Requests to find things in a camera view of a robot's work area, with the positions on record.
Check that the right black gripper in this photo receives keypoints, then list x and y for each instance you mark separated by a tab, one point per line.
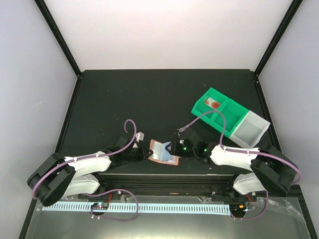
174	149

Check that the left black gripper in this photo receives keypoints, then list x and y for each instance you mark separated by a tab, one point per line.
143	156

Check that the brown leather card holder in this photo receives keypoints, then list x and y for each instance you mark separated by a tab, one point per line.
160	155

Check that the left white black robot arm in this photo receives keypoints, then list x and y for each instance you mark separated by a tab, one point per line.
59	176

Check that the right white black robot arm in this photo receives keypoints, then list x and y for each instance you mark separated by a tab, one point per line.
270	170

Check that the red circle card in bin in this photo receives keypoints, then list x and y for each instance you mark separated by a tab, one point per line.
212	103

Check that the green plastic bin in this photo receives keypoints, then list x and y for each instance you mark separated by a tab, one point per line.
233	113
200	107

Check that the left small circuit board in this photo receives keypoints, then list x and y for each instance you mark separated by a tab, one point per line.
100	206

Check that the small circuit board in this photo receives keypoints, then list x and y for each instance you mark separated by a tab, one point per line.
238	208
100	206

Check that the clear plastic bin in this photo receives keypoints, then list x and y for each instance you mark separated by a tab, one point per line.
249	130

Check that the right small circuit board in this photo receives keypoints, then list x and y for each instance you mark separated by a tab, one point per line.
238	208

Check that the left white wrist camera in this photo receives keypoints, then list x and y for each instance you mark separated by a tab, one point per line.
139	137

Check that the light blue slotted cable duct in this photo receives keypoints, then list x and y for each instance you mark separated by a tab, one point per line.
150	208

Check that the left black frame post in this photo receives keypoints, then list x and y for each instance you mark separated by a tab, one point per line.
42	6

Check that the black frame post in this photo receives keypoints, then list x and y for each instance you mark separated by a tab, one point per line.
285	22
42	6

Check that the right black frame post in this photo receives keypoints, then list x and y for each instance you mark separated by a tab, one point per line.
285	22

